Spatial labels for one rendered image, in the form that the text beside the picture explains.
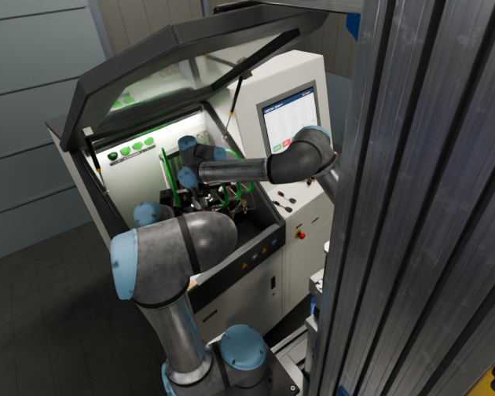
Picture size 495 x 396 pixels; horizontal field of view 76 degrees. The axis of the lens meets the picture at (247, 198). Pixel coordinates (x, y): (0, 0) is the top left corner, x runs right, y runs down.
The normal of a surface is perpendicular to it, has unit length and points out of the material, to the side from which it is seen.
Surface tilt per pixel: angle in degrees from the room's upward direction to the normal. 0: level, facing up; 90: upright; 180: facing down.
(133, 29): 90
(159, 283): 86
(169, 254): 49
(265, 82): 76
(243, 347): 8
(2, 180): 90
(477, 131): 90
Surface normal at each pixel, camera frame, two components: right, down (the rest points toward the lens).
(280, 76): 0.63, 0.23
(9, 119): 0.55, 0.49
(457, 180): -0.83, 0.39
